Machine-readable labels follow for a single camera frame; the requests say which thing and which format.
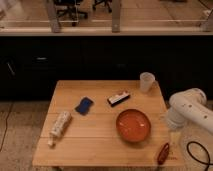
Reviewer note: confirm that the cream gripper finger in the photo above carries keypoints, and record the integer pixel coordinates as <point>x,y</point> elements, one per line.
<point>175,138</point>

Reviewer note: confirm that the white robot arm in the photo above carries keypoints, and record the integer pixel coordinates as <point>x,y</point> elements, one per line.
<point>190,106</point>

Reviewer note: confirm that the orange ceramic bowl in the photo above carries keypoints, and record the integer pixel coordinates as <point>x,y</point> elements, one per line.
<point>133,125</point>

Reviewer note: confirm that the wooden table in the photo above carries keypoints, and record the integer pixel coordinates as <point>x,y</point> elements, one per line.
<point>92,139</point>

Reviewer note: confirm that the translucent plastic cup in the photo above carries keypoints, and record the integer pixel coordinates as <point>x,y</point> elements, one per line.
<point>146,81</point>

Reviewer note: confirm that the black white board eraser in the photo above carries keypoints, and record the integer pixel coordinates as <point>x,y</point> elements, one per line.
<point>118,98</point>

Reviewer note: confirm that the blue sponge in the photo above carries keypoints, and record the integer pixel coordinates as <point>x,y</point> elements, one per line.
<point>84,106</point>

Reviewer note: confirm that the dark cabinet counter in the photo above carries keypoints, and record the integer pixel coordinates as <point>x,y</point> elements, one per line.
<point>30,66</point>

